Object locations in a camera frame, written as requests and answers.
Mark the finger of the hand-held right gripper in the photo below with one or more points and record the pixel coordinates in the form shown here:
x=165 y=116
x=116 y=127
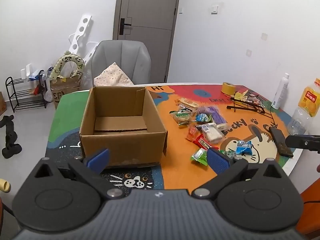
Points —
x=303 y=142

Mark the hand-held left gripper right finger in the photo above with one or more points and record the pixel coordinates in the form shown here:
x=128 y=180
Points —
x=218 y=162

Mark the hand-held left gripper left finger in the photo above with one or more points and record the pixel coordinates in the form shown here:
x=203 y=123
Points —
x=98 y=159

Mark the small green snack packet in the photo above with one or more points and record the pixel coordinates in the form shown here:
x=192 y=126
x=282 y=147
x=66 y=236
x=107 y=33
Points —
x=200 y=157
x=228 y=153

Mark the red snack packet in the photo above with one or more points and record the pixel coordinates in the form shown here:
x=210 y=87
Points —
x=203 y=143

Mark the blue white snack packet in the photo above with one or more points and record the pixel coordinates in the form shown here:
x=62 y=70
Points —
x=243 y=148

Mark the orange snack packet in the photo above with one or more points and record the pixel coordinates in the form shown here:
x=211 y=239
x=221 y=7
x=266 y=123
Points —
x=192 y=133

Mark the blue round candy packet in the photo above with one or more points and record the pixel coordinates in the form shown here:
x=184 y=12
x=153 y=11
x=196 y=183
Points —
x=203 y=117

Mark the purple snack packet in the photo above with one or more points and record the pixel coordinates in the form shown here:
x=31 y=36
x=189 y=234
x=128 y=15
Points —
x=214 y=112

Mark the green clear snack packet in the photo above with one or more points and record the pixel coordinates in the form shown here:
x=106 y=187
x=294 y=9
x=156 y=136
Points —
x=180 y=117

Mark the cream green biscuit pack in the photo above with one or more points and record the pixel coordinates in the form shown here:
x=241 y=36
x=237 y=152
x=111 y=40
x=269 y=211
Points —
x=188 y=104

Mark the black smartphone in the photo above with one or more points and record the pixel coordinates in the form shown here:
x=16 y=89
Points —
x=281 y=142

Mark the orange juice bottle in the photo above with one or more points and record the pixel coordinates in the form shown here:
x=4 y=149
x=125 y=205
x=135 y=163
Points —
x=306 y=102

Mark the white spray bottle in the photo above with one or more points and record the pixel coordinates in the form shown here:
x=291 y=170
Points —
x=280 y=92

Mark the yellow tape roll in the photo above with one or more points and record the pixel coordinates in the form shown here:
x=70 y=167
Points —
x=228 y=88

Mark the taped cardboard floor box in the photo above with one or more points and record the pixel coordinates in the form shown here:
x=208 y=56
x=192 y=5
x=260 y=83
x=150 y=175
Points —
x=63 y=90

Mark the dotted cream pillow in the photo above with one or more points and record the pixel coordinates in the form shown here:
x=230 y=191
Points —
x=112 y=76

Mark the black dumbbell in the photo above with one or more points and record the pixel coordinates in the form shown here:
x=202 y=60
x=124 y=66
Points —
x=9 y=137

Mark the black metal shoe rack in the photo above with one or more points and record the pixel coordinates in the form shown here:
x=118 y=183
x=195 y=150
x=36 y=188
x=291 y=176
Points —
x=25 y=97

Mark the pale bamboo stick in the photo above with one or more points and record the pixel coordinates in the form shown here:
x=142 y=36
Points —
x=4 y=185

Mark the grey padded chair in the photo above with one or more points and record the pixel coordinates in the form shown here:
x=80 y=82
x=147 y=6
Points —
x=122 y=55

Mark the small brown paper bag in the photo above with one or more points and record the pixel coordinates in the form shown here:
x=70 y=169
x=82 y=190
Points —
x=2 y=105

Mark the white holder on shoe rack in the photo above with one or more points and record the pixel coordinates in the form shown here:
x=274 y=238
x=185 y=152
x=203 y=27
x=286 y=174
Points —
x=26 y=71

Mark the white perforated rack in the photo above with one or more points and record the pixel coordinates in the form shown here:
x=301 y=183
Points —
x=81 y=32

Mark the grey brown door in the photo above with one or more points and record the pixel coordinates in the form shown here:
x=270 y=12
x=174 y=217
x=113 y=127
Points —
x=150 y=17

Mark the white wall hook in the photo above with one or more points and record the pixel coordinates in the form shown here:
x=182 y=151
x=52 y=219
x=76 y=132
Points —
x=248 y=53

